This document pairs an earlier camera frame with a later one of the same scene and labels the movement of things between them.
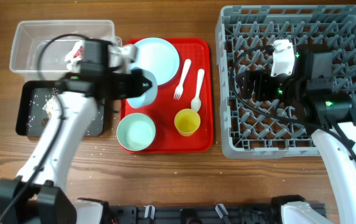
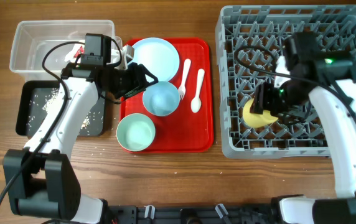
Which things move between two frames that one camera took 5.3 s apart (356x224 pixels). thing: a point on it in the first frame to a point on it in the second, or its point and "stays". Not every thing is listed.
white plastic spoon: [196, 102] stays
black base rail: [202, 214] stays
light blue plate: [159, 56] stays
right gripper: [263, 78] to [267, 90]
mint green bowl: [135, 132] stays
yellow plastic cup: [187, 121] to [257, 120]
